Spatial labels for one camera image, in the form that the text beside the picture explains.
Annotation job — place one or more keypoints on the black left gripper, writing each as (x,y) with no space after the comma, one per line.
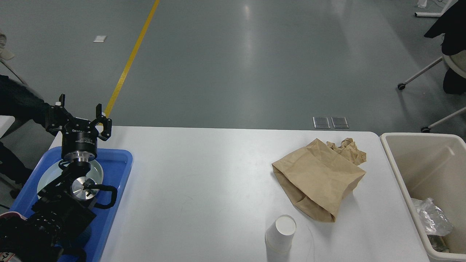
(80,141)

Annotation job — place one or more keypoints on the mint green plate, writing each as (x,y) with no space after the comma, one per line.
(96,174)

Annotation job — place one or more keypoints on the white paper cup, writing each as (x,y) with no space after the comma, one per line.
(279,235)

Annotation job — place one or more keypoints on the brown paper bag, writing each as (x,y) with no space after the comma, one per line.
(316,179)

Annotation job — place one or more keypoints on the silver foil bag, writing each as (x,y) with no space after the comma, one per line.
(434,221)

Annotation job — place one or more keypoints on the dark teal mug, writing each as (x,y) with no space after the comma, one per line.
(81,240)

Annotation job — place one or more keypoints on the brown paper ball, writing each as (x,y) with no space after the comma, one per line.
(349,150)

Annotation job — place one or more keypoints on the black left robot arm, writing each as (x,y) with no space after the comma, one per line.
(64,207)

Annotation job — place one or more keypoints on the seated person beige sweater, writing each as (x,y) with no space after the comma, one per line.
(17,101)

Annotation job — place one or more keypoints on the white side table corner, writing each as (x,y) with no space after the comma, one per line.
(5,123)

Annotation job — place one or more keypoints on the pink mug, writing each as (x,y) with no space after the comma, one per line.
(11,218)

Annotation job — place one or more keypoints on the left silver floor plate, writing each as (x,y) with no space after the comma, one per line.
(321,123)

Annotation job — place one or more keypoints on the silver floor plate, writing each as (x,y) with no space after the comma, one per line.
(339,122)
(321,123)

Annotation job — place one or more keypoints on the right silver floor plate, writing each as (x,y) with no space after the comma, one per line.
(339,122)

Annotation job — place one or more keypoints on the beige plastic bin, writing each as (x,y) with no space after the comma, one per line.
(430,165)

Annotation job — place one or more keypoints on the office chair with black coat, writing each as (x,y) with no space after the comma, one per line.
(451,24)

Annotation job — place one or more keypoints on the white table leg base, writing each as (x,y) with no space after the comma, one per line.
(433,8)

